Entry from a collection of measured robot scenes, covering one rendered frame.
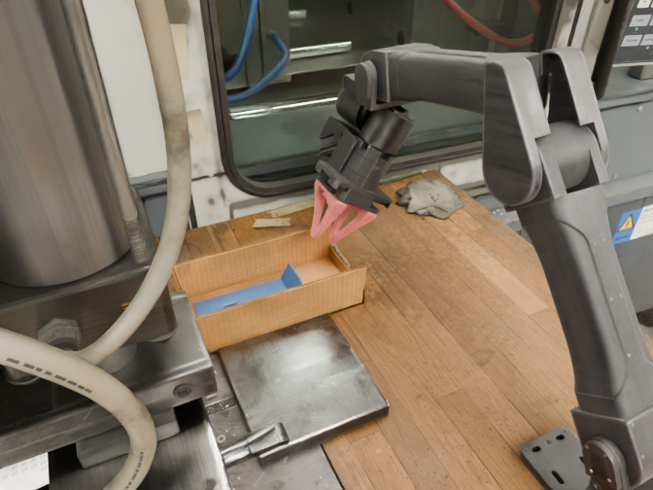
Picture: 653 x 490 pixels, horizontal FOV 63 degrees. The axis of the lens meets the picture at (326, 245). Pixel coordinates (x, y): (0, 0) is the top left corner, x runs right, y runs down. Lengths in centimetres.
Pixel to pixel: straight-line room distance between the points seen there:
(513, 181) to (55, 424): 39
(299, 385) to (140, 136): 52
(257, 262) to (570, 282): 47
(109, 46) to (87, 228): 66
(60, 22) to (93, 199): 8
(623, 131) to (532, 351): 87
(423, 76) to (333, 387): 37
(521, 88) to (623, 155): 112
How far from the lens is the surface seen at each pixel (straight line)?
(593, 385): 54
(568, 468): 67
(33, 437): 37
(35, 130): 25
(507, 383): 73
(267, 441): 55
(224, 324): 71
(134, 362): 37
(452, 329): 78
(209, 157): 96
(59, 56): 25
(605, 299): 52
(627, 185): 166
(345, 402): 66
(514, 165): 49
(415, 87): 62
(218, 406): 69
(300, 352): 70
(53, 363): 25
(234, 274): 82
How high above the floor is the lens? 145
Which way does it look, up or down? 38 degrees down
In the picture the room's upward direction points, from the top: straight up
